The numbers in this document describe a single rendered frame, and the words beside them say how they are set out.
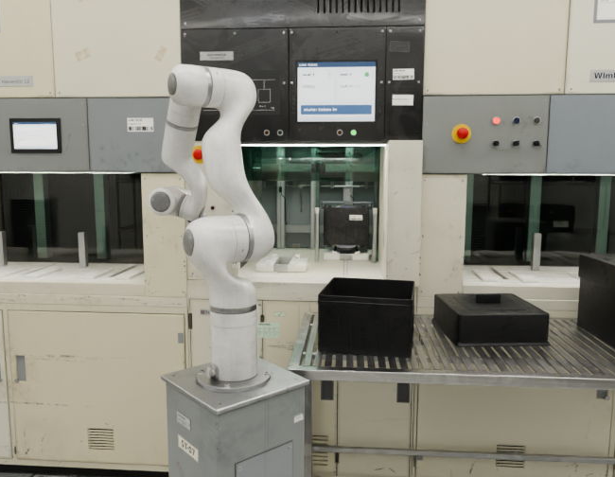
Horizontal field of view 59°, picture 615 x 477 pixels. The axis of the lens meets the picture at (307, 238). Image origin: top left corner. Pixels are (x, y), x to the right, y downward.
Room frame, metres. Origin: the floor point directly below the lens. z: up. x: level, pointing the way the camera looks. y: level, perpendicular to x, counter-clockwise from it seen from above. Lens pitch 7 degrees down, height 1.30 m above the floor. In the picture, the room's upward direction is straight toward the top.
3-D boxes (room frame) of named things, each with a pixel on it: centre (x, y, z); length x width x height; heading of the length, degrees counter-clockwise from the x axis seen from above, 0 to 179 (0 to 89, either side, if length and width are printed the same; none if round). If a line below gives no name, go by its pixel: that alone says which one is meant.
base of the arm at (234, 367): (1.37, 0.19, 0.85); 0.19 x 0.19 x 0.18
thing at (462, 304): (1.77, -0.60, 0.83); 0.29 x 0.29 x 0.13; 3
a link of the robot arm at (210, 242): (1.35, 0.22, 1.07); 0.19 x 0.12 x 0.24; 126
